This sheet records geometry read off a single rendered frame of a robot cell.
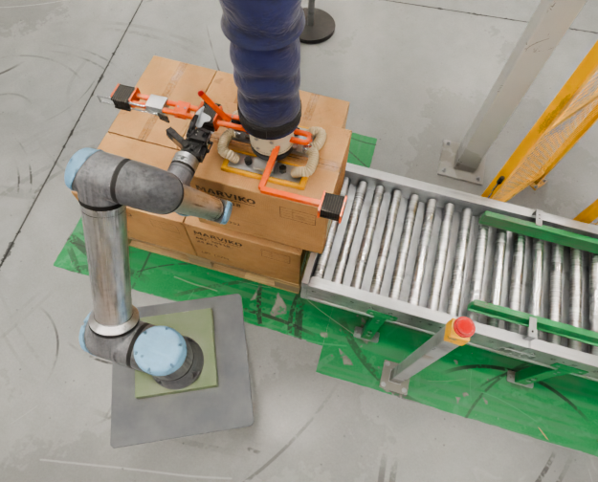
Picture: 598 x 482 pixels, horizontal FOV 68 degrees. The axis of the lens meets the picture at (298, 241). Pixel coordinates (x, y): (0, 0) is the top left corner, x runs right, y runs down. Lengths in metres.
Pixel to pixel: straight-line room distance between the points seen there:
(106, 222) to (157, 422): 0.82
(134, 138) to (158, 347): 1.40
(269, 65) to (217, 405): 1.16
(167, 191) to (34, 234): 2.05
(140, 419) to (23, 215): 1.82
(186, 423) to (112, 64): 2.82
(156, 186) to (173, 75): 1.74
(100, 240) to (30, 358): 1.65
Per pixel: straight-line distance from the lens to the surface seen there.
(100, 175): 1.17
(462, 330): 1.58
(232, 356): 1.76
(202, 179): 1.80
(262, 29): 1.28
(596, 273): 2.53
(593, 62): 1.90
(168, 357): 1.48
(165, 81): 2.82
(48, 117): 3.67
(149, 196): 1.15
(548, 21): 2.45
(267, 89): 1.43
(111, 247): 1.30
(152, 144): 2.54
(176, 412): 1.77
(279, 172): 1.75
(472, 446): 2.64
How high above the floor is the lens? 2.47
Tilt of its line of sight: 64 degrees down
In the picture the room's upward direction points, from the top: 3 degrees clockwise
